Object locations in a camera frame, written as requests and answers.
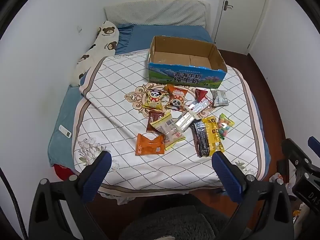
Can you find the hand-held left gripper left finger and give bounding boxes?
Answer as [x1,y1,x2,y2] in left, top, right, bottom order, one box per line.
[29,151,112,240]

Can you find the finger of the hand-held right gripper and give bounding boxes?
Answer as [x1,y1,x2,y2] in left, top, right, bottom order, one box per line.
[307,136,320,157]
[281,138,313,173]

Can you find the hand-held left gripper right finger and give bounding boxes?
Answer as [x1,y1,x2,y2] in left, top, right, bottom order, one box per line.
[212,151,294,240]

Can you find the dark brown snack packet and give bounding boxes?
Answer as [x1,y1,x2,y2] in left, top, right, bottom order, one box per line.
[190,119,212,158]

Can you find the bright yellow snack packet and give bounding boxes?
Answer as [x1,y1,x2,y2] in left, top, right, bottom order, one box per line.
[202,116,225,155]

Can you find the colourful candy bag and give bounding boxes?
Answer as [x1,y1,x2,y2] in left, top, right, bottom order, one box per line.
[217,113,235,140]

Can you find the white red snack packet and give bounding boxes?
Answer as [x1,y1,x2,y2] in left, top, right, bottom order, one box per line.
[162,127,186,151]

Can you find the clear long snack packet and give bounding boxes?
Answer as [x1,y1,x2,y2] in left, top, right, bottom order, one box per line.
[174,111,198,133]

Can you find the clear red-ended snack packet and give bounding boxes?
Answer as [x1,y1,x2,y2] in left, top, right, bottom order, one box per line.
[186,99,213,117]

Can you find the grey white snack packet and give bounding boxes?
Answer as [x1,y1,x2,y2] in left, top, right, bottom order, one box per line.
[212,89,229,107]

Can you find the pale yellow snack packet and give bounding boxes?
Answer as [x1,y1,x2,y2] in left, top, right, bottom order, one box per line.
[150,112,175,134]

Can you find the red triangular snack packet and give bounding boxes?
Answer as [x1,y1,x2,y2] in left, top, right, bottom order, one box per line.
[195,89,208,103]

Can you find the orange panda snack packet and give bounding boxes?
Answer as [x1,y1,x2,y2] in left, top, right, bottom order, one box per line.
[165,86,188,112]

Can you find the yellow panda snack packet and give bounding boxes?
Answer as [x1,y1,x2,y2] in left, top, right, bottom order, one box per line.
[143,90,165,111]

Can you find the blue printed cardboard box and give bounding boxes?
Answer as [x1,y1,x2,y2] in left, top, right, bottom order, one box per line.
[147,35,227,88]

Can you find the pale plastic wrapper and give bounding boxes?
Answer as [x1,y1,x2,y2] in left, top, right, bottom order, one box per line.
[269,173,296,201]

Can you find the blue bed sheet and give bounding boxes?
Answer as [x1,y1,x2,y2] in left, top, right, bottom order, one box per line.
[47,24,272,188]

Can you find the red cloth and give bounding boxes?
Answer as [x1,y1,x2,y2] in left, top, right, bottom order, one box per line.
[53,164,75,180]

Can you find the white remote control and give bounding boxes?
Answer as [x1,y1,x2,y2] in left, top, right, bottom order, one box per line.
[59,125,72,139]

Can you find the grey fuzzy cloth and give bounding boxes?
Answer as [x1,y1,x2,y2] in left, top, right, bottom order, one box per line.
[119,204,221,240]

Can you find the white diamond-pattern blanket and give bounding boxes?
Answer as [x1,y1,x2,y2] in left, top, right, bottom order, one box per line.
[72,49,265,197]

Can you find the teal blanket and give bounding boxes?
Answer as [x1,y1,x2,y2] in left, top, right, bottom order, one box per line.
[47,85,83,167]

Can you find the bear-print pillow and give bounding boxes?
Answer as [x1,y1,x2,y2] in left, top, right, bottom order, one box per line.
[72,20,120,86]

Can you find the white door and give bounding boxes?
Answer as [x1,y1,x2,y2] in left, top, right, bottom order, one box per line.
[214,0,271,53]

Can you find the white textured cushion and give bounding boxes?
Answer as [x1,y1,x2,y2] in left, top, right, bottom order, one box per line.
[104,0,210,27]

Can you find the black cable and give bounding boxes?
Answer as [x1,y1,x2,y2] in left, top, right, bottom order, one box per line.
[0,167,28,240]

